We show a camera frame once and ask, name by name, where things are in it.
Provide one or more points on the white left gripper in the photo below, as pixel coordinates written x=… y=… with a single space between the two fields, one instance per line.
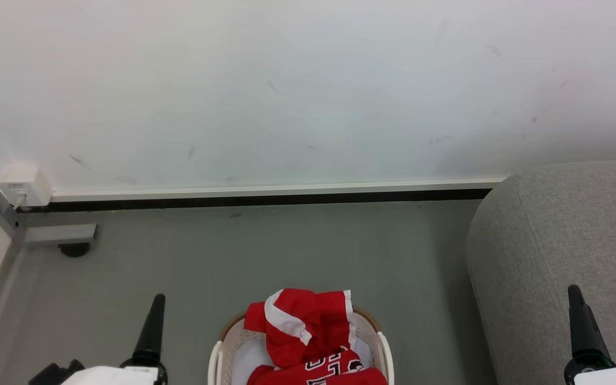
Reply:
x=115 y=376

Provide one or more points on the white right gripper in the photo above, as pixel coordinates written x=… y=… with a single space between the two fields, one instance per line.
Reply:
x=607 y=376

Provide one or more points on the red jersey with white trim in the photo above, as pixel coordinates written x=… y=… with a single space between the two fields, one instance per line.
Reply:
x=308 y=321

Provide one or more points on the grey fabric sofa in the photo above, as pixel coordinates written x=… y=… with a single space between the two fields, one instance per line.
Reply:
x=559 y=240

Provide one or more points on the cream perforated laundry basket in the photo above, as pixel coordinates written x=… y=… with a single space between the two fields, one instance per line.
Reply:
x=225 y=347

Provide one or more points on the white cloth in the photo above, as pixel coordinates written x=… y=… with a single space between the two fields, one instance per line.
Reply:
x=249 y=358

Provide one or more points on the white baseboard strip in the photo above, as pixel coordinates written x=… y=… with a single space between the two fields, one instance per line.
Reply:
x=286 y=190

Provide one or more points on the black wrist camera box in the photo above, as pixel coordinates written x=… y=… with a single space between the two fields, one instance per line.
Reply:
x=51 y=374

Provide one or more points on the black round frame foot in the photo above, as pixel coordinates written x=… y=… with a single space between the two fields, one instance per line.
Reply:
x=74 y=249

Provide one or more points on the white wall socket box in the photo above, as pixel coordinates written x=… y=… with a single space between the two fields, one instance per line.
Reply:
x=24 y=184

